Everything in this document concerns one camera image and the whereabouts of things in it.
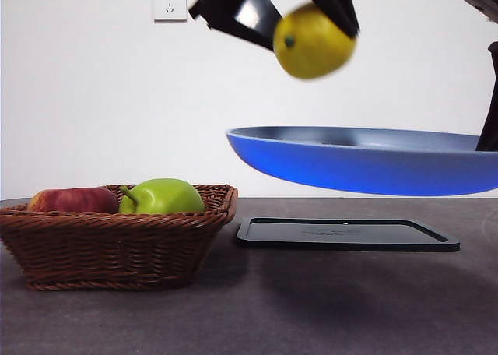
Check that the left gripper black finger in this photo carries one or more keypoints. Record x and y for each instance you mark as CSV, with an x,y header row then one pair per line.
x,y
249,12
330,1

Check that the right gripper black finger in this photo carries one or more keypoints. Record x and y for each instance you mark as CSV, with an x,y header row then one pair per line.
x,y
492,129

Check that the yellow lemon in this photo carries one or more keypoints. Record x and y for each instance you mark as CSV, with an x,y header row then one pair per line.
x,y
315,43

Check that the blue round plate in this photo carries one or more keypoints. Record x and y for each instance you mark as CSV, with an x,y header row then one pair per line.
x,y
350,168

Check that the brown wicker basket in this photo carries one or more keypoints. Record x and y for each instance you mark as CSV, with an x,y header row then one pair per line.
x,y
116,246

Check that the black flat tray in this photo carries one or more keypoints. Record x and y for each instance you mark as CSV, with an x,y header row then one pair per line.
x,y
350,236

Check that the green apple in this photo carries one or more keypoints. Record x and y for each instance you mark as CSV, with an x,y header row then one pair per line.
x,y
167,197

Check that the red apple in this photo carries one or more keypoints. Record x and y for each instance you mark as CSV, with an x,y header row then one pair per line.
x,y
74,200

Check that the white wall socket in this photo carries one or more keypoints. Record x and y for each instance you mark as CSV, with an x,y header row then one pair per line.
x,y
170,4

